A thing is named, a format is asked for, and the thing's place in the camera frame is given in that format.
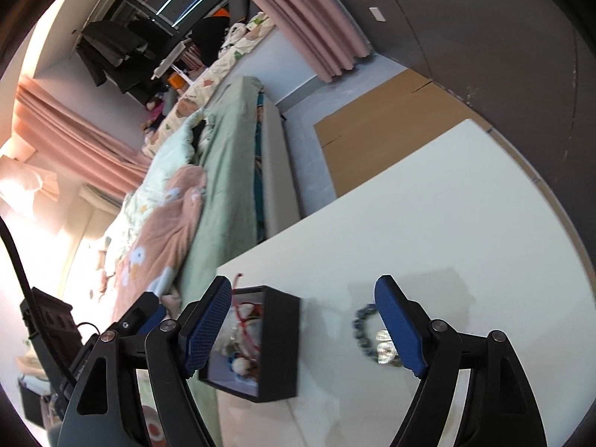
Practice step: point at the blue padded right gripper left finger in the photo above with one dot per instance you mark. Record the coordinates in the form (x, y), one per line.
(105, 407)

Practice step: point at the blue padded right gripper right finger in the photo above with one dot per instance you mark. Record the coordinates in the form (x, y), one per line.
(500, 408)

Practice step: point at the black jewelry box white interior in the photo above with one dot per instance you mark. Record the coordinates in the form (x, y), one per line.
(262, 324)

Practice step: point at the pink duck pattern blanket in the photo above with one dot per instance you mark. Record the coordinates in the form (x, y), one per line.
(157, 254)

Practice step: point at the white side table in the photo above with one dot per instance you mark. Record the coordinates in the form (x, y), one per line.
(468, 236)

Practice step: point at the pink curtain left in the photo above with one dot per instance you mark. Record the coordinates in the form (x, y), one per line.
(63, 136)

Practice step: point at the pink curtain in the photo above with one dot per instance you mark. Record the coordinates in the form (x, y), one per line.
(322, 31)
(63, 136)

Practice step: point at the plush toys pile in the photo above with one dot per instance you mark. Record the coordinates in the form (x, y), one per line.
(158, 107)

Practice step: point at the green bed sheet mattress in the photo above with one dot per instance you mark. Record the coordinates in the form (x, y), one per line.
(228, 224)

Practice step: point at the small white folding table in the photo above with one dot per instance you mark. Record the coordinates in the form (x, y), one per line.
(171, 57)

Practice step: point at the hanging dark clothes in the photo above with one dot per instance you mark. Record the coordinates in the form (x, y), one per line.
(113, 53)

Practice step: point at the flattened brown cardboard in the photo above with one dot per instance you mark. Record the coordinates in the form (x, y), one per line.
(383, 126)

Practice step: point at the pink curtain right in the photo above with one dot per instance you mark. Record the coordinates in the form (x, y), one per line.
(322, 31)

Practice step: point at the dark wood wall panel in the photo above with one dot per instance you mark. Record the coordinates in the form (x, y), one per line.
(526, 66)

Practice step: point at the white wall socket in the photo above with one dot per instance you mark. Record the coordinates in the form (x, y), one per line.
(377, 14)

